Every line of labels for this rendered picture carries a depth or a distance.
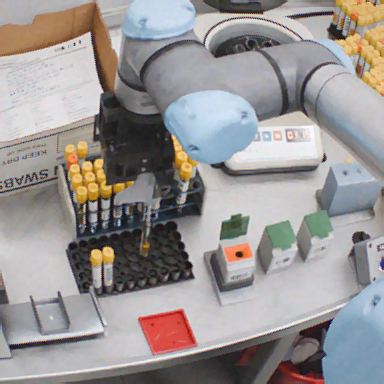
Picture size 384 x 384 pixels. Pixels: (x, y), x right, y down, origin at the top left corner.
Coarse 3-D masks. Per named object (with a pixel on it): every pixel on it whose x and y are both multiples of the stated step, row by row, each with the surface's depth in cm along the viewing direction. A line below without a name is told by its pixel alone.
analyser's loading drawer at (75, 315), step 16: (16, 304) 116; (32, 304) 113; (48, 304) 117; (64, 304) 114; (80, 304) 118; (96, 304) 116; (16, 320) 114; (32, 320) 114; (48, 320) 115; (64, 320) 115; (80, 320) 116; (96, 320) 116; (16, 336) 112; (32, 336) 113; (48, 336) 113; (64, 336) 114
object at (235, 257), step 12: (228, 240) 122; (240, 240) 122; (228, 252) 121; (240, 252) 122; (252, 252) 121; (228, 264) 120; (240, 264) 121; (252, 264) 121; (228, 276) 122; (240, 276) 123
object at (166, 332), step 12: (168, 312) 122; (180, 312) 123; (144, 324) 121; (156, 324) 122; (168, 324) 122; (180, 324) 122; (156, 336) 120; (168, 336) 121; (180, 336) 121; (192, 336) 120; (156, 348) 119; (168, 348) 119; (180, 348) 119
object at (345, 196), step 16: (336, 176) 128; (352, 176) 128; (368, 176) 129; (320, 192) 137; (336, 192) 128; (352, 192) 130; (368, 192) 131; (336, 208) 133; (352, 208) 134; (368, 208) 136; (336, 224) 134
